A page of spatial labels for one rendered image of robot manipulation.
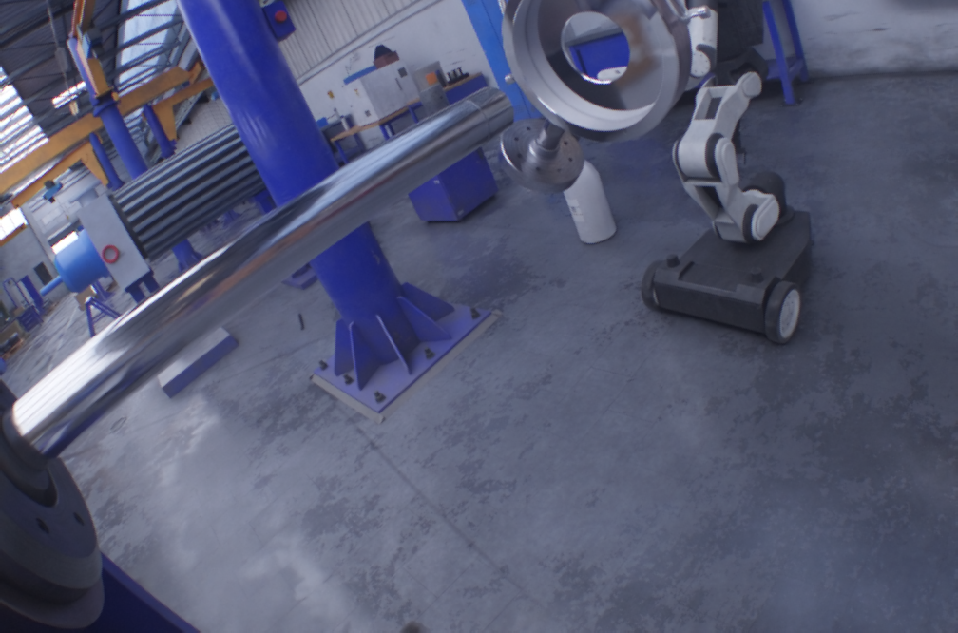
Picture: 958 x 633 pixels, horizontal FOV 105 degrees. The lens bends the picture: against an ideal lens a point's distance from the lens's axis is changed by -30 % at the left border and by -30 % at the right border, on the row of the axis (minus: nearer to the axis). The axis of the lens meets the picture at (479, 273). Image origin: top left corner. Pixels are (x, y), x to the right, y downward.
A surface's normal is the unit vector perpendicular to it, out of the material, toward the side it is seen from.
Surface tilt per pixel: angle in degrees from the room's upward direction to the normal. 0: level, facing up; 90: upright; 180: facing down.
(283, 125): 90
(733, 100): 105
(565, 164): 49
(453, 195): 90
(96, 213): 90
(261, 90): 90
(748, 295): 45
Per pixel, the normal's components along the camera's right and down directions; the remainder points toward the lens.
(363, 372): 0.84, -0.15
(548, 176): 0.22, -0.47
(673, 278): -0.80, -0.21
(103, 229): 0.64, 0.07
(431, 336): -0.37, 0.54
